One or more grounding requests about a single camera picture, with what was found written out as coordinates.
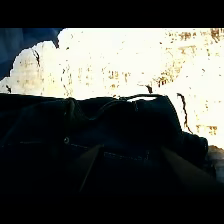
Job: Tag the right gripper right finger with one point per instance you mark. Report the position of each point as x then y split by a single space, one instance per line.
190 176

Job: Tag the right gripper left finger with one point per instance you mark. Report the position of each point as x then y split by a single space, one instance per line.
83 170

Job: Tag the dark blue jeans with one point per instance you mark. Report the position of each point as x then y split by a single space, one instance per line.
126 130

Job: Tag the blue garment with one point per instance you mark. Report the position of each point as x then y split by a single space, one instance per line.
20 45

